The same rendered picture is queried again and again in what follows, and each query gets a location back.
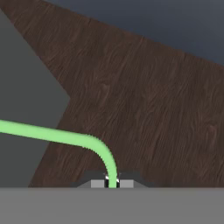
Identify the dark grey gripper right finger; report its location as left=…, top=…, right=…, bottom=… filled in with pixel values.
left=116, top=171, right=155, bottom=189

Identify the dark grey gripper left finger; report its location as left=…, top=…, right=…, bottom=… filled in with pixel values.
left=69, top=171, right=109, bottom=189

